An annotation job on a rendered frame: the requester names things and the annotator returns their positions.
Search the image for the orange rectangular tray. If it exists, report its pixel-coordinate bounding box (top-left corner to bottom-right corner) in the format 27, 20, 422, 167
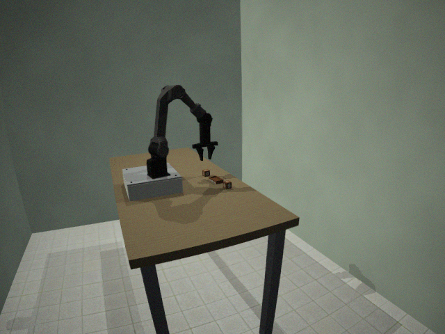
209, 176, 224, 184

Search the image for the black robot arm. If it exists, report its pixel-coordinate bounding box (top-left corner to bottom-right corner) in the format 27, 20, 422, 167
147, 85, 213, 179

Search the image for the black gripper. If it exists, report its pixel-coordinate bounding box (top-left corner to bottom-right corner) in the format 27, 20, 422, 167
192, 135, 218, 161

